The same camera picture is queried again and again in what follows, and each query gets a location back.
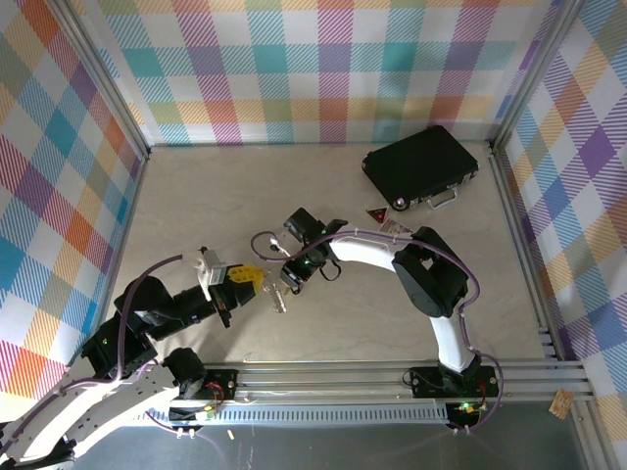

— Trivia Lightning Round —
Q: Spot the boxed playing card deck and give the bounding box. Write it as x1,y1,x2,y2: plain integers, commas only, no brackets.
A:
379,217,411,237

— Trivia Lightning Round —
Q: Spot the small tan circuit board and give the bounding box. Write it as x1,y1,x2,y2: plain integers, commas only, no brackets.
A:
550,388,575,418

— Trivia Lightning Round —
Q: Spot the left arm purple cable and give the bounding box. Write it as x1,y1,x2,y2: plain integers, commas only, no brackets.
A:
0,254,229,466

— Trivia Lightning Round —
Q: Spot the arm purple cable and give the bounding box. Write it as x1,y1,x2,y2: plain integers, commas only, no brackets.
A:
0,254,229,466
250,227,506,437

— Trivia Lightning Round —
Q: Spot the aluminium side rail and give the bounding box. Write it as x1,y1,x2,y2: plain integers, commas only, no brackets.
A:
487,144,564,361
80,151,151,366

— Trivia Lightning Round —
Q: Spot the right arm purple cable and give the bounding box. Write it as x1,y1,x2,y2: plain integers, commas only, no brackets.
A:
250,227,506,437

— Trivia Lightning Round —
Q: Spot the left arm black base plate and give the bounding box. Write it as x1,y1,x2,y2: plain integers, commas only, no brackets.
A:
169,367,240,403

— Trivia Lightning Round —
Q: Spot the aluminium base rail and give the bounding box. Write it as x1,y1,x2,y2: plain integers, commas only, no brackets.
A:
62,359,593,408

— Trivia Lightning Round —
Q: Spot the black case with chrome handle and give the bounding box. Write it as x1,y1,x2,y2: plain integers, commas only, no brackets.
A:
362,124,479,212

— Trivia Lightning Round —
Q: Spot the white slotted cable duct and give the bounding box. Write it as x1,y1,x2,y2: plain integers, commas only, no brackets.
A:
141,403,450,428

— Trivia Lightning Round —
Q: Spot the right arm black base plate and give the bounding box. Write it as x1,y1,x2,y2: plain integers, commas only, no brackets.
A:
409,364,496,399

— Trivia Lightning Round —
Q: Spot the aluminium frame post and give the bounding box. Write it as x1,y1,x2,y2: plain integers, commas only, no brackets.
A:
488,0,589,151
51,0,151,156

